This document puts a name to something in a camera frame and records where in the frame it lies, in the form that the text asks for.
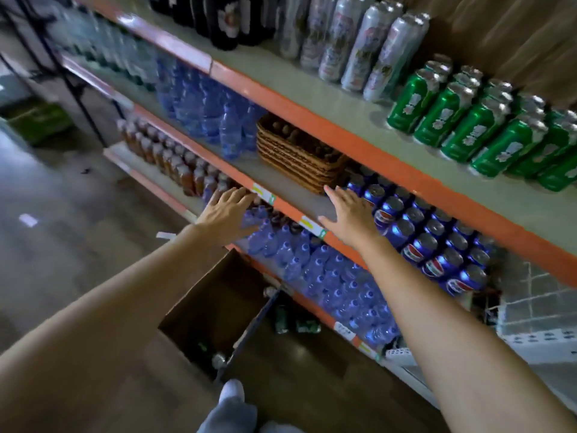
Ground yellow and green shelf label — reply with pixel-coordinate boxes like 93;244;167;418
252;183;276;205
299;215;328;240

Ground orange and grey shelf unit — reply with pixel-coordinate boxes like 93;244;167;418
47;0;577;408

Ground group of clear plastic bottles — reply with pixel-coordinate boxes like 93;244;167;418
47;8;159;91

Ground small white plastic basket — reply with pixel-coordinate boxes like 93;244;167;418
384;346;418;369

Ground group of green drink cans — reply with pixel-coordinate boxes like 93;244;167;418
386;54;577;193

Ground group of large blue water bottles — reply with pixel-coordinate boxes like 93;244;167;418
154;57;267;161

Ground group of blue cola cans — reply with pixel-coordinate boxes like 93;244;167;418
345;166;497;298

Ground white shoe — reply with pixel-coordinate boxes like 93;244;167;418
219;379;246;403

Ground person's right hand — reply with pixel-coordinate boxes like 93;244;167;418
318;185;385;251

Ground group of brown tea bottles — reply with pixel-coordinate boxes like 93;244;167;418
116;116;233;204

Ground brown wicker basket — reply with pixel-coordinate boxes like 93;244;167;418
255;113;350;195

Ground person's grey trouser leg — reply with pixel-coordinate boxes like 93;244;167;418
197;396;305;433

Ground person's left hand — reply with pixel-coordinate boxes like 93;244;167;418
194;187;258;247

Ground group of small water bottles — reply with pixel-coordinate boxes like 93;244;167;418
243;204;403;349

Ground brown cardboard box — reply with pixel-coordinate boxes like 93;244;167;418
157;248;284;385

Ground row of dark glass bottles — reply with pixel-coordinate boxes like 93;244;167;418
148;0;281;52

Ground dark items in basket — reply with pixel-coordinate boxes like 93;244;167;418
270;120;344;164

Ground row of tall silver cans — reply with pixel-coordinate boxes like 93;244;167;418
276;0;432;104

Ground green crate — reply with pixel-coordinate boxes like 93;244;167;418
0;101;75;147

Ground black metal rack frame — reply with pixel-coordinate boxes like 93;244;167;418
0;0;110;148

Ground person's right forearm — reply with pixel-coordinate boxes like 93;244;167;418
355;233;577;433

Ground person's left forearm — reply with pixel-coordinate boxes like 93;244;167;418
0;224;231;433

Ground large white plastic basket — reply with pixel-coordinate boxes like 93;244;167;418
495;250;577;367

